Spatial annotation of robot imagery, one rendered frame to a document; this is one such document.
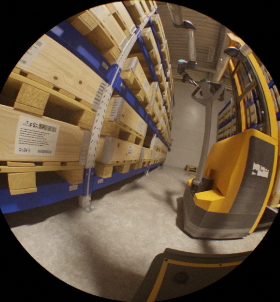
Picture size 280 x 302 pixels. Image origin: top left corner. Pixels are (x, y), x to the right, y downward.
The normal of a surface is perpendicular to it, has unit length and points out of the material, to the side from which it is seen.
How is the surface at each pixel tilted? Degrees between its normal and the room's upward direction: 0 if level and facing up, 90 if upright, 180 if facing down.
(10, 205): 90
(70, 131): 90
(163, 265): 0
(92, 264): 0
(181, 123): 90
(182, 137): 90
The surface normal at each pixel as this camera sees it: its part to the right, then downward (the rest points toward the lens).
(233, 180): -0.33, -0.06
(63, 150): 0.92, 0.20
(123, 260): 0.21, -0.98
